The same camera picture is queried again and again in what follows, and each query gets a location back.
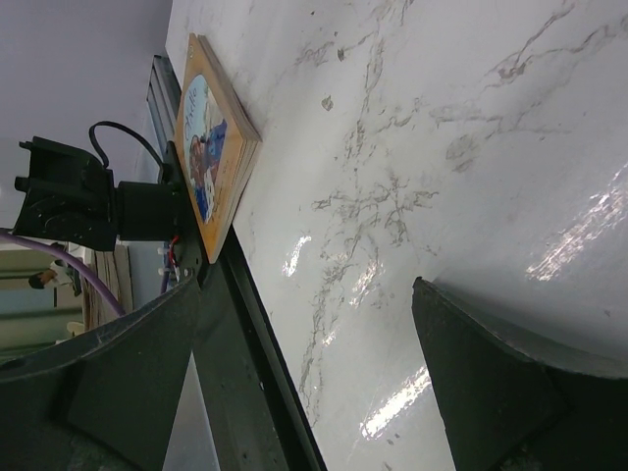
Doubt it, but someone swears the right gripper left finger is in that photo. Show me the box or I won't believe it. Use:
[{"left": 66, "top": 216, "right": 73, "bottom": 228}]
[{"left": 1, "top": 281, "right": 200, "bottom": 470}]

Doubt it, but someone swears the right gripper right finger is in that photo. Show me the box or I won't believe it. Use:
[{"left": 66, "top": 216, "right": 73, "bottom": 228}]
[{"left": 412, "top": 278, "right": 627, "bottom": 470}]

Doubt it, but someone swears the orange illustrated book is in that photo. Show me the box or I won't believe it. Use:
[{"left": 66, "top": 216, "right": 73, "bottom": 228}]
[{"left": 175, "top": 33, "right": 261, "bottom": 263}]

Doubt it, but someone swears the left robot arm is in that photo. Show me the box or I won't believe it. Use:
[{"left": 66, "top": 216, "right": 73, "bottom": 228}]
[{"left": 11, "top": 136, "right": 186, "bottom": 251}]

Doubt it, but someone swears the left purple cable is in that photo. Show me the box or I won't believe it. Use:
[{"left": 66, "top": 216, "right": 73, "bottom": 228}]
[{"left": 0, "top": 228, "right": 131, "bottom": 320}]

